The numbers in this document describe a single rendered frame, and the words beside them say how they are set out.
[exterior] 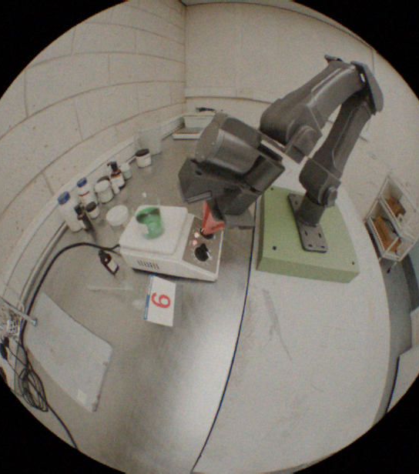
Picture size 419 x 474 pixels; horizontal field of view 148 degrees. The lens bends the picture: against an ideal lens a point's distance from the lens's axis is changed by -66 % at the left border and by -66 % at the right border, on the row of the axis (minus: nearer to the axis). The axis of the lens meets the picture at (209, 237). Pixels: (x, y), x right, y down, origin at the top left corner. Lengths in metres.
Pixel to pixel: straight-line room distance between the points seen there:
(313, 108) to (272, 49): 1.55
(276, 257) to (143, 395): 0.37
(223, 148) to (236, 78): 1.53
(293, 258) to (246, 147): 0.24
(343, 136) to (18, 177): 0.84
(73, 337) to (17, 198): 0.46
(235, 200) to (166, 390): 0.34
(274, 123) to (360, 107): 0.21
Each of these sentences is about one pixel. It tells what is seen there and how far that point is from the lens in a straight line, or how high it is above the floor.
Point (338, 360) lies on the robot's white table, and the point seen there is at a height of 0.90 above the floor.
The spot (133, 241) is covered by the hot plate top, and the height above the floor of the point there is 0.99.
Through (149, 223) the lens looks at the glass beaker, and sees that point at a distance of 0.29.
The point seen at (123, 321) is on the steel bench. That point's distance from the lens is 0.37.
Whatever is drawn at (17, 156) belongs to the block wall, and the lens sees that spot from 0.66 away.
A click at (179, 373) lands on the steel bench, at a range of 0.33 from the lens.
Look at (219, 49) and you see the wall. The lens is 1.79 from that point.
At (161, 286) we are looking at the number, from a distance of 0.34.
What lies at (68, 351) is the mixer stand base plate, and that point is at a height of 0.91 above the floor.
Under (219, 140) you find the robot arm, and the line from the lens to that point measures 0.19.
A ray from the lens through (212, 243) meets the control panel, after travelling 0.36.
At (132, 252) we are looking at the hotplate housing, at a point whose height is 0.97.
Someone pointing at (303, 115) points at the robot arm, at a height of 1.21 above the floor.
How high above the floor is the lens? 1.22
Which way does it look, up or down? 49 degrees down
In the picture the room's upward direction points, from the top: straight up
